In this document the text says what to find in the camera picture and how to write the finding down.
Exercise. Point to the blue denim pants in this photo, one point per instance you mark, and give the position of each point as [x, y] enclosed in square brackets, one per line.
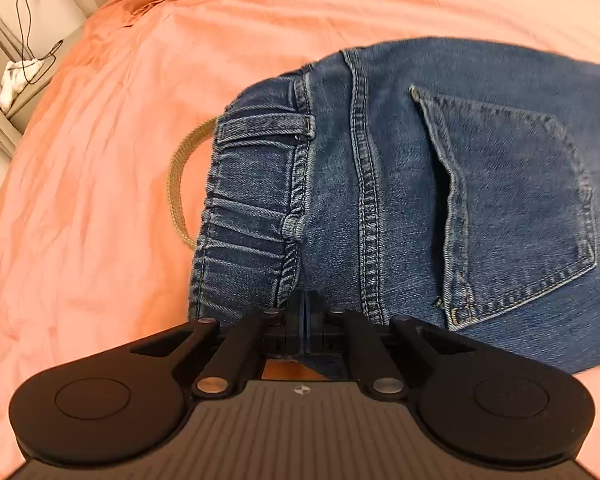
[380, 135]

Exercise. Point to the beige nightstand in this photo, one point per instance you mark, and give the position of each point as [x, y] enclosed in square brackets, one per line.
[60, 65]

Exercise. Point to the white crumpled cloth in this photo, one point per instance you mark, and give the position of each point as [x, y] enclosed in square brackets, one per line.
[12, 77]

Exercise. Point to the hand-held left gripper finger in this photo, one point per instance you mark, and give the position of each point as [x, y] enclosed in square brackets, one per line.
[300, 317]
[311, 317]

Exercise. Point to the orange bed sheet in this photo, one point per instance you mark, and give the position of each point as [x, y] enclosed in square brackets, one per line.
[105, 210]

